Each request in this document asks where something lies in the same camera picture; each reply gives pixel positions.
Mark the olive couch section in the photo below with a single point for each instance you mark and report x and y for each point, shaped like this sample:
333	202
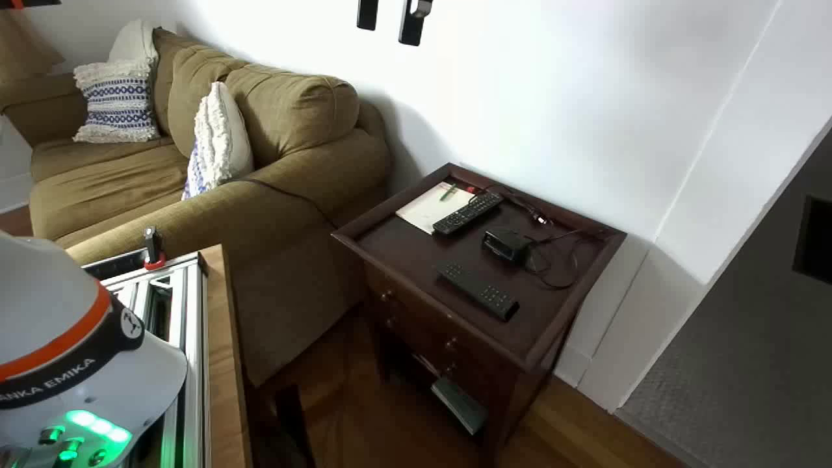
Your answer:
40	96

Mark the black table leg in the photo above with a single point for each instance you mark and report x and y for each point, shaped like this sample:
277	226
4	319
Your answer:
282	426

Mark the white notepad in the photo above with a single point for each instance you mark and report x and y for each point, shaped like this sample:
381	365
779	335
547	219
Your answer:
421	209

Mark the wooden robot table top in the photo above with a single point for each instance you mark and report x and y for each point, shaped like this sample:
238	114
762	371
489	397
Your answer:
224	365

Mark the green pen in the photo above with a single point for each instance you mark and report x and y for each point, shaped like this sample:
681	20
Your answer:
449	194

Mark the flat black shelf device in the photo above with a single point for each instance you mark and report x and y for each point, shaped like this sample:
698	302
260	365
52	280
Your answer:
459	408

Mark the black remote control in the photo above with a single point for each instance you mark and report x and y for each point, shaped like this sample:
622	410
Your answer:
469	214
481	295

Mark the blue patterned white pillow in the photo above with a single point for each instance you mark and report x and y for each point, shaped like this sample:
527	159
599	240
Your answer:
116	102

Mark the small red object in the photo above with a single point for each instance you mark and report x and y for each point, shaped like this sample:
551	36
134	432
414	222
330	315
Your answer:
469	185

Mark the olive fabric sofa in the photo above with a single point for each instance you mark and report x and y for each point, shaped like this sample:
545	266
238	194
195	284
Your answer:
287	226

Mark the dark wood side table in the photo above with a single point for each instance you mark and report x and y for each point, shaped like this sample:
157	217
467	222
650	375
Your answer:
406	250

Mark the aluminium profile frame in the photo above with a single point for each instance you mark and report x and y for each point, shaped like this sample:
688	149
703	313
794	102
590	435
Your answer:
186	313

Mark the white knit pillow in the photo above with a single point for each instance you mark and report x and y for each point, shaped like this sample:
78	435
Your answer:
221	139

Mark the plain white cushion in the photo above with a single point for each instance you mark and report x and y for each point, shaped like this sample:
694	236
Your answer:
134	44

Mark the small black device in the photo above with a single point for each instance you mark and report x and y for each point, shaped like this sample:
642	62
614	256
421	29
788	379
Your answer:
505	246

